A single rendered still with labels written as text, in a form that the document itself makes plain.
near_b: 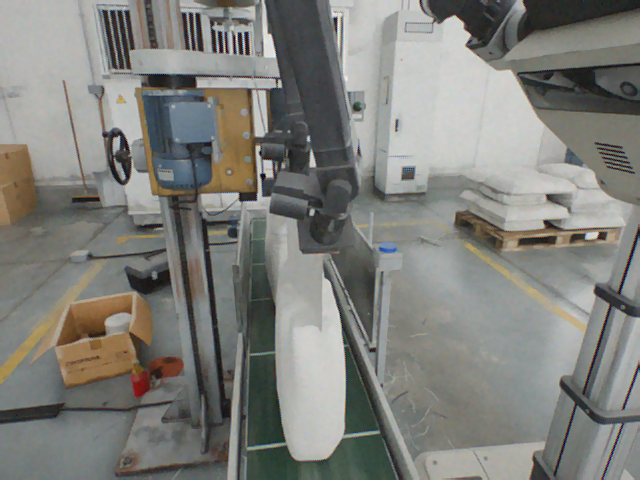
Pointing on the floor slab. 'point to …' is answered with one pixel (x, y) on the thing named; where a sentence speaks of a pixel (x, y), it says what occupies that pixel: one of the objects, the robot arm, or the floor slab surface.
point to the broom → (79, 166)
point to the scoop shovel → (110, 196)
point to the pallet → (506, 241)
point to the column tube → (171, 21)
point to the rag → (165, 367)
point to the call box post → (382, 325)
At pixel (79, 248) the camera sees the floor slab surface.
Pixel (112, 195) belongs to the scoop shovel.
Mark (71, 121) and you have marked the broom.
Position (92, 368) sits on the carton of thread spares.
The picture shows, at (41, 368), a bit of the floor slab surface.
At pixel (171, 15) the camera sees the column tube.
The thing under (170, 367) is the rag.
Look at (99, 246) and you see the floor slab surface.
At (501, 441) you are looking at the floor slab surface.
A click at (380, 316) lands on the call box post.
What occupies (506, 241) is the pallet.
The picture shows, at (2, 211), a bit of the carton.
